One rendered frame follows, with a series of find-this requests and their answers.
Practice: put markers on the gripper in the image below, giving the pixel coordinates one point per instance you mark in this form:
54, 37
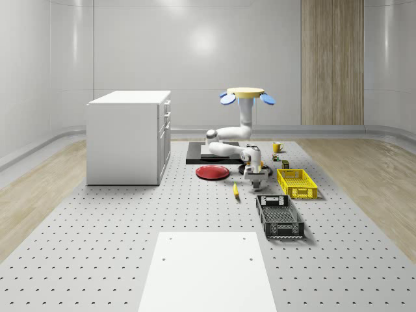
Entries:
255, 176

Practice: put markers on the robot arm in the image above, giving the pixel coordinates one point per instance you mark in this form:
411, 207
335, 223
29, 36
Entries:
245, 117

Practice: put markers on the black plate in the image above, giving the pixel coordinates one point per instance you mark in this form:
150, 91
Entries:
268, 170

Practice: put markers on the banana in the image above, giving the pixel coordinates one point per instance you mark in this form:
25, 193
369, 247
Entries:
236, 190

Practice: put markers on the flat-sided can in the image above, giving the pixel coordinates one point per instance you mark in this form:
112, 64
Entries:
285, 164

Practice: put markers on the yellow mug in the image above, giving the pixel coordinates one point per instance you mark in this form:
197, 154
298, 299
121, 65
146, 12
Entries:
277, 148

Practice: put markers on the red plate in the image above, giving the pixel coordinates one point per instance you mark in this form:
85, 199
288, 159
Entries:
213, 172

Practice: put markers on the yellow basket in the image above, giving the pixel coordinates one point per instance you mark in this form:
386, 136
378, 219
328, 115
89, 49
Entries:
297, 182

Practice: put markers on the dark grey basket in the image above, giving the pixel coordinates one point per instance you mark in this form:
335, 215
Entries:
280, 216

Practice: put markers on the white board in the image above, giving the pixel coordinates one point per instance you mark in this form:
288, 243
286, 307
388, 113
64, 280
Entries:
208, 273

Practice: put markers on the white cabinet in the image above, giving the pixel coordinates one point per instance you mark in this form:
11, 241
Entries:
123, 146

